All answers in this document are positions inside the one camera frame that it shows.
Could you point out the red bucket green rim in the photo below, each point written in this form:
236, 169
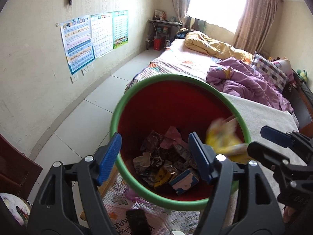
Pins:
171, 107

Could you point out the teal number wall poster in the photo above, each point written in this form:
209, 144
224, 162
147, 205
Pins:
120, 29

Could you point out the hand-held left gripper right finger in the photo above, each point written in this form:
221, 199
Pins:
199, 156

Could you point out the picture frame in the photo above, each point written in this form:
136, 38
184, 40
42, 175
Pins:
159, 14

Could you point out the yellow wrapper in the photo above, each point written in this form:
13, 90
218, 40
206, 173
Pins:
220, 139

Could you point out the red bin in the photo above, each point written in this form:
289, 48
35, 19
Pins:
159, 43

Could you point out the pile of wrappers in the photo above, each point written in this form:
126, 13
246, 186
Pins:
156, 161

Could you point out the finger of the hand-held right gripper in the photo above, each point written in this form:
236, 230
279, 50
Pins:
273, 134
266, 156

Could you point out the yellow quilt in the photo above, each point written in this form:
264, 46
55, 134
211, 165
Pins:
207, 44

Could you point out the patterned bed sheet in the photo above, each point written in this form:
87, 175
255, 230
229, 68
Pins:
176, 58

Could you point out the white wall socket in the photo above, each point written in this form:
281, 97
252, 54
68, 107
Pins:
90, 66
74, 78
84, 71

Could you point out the checkered pillow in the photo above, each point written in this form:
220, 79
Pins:
271, 71

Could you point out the blue alphabet wall poster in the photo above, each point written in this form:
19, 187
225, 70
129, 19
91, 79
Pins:
77, 45

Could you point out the wide pink curtain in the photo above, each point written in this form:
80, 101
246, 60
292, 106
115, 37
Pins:
256, 19

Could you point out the blue white wrapper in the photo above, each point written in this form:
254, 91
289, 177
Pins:
184, 181

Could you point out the pink pillow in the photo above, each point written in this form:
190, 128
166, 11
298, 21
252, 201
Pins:
285, 64

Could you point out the small grey desk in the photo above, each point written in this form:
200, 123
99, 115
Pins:
163, 22

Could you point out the dark clothes by window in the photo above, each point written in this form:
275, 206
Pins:
198, 24

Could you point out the narrow pink curtain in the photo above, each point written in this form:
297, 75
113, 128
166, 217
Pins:
182, 1

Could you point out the person's right hand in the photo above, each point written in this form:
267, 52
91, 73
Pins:
289, 214

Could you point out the wooden stool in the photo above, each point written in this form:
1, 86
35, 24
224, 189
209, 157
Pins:
111, 183

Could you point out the floral mat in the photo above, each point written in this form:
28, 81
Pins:
166, 219

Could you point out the purple quilt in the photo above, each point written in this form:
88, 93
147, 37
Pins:
244, 83

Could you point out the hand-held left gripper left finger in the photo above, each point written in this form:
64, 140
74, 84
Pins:
110, 156

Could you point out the dark wooden door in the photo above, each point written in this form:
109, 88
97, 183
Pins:
17, 171

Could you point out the white chart wall poster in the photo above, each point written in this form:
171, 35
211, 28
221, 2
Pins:
101, 35

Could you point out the dark bed headboard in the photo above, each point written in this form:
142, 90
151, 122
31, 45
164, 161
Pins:
303, 102

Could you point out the green stuffed toy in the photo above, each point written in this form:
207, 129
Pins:
302, 75

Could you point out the smartphone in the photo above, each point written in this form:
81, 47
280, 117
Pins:
138, 222

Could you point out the printed cloth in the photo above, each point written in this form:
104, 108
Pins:
14, 208

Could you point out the dark blue cloth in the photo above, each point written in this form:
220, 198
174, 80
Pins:
183, 33

